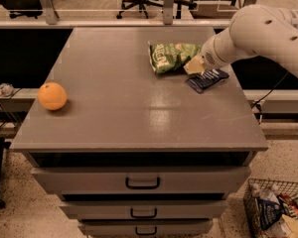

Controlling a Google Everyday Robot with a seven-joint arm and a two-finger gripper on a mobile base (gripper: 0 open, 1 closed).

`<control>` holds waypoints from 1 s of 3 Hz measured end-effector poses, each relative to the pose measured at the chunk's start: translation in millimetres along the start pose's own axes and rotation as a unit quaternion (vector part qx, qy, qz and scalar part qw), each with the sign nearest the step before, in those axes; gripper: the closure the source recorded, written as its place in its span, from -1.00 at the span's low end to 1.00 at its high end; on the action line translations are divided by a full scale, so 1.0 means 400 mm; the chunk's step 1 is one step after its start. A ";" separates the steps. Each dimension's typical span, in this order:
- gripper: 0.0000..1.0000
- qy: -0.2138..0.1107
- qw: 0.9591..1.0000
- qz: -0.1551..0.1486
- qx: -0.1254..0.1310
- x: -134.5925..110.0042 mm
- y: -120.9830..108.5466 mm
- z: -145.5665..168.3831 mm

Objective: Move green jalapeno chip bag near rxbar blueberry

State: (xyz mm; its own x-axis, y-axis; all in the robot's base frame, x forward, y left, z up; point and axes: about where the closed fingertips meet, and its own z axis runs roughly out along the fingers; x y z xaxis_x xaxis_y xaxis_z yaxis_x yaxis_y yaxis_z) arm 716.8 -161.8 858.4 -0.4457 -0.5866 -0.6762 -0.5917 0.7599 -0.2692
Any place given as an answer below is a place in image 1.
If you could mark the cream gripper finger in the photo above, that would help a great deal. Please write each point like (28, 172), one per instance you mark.
(195, 65)

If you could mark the orange fruit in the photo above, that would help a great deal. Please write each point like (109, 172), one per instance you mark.
(52, 96)

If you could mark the crumpled plastic clutter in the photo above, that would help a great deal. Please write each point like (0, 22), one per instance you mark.
(6, 90)

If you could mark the red snack bag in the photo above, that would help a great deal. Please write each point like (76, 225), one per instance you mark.
(289, 205)

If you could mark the yellow snack package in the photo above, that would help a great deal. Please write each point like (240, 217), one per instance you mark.
(285, 227)

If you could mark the top grey drawer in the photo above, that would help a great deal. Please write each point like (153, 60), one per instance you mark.
(150, 180)

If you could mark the black office chair centre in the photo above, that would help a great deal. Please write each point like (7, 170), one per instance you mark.
(170, 9)

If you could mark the grey drawer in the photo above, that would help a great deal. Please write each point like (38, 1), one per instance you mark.
(150, 180)
(145, 227)
(143, 210)

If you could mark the dark blue snack bag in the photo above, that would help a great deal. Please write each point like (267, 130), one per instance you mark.
(269, 212)

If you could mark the middle grey drawer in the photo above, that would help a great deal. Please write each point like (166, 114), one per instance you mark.
(143, 210)

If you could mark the blue rxbar blueberry bar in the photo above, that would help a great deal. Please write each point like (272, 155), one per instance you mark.
(209, 78)

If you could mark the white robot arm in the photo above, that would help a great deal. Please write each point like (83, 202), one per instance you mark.
(255, 30)

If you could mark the bottom grey drawer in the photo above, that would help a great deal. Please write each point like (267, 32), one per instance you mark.
(145, 227)

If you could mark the wire basket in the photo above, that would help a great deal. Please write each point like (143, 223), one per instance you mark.
(251, 205)

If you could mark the green jalapeno chip bag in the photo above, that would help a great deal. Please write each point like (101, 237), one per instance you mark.
(170, 57)

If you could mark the grey drawer cabinet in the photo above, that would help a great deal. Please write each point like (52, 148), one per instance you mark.
(119, 113)

